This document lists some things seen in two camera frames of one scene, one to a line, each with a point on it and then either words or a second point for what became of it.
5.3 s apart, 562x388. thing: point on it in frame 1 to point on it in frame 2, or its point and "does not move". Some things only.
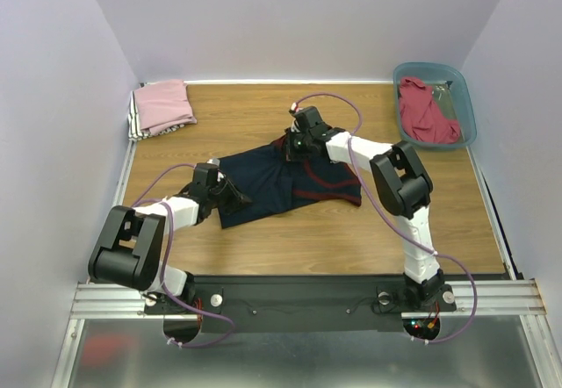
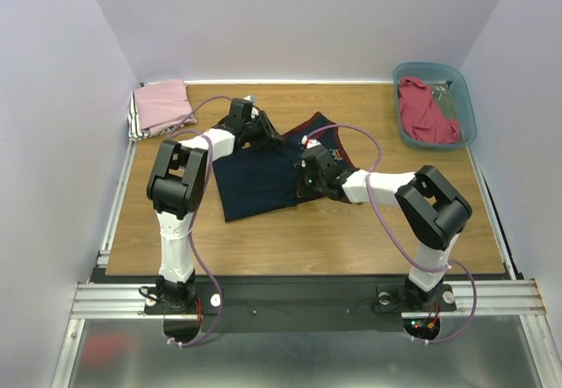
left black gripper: x=236 y=199 to x=269 y=134
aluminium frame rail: x=491 y=298 does not move
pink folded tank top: x=162 y=105 does not move
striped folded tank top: x=134 y=130 does not move
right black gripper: x=294 y=148 to x=305 y=182
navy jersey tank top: x=276 y=183 does not move
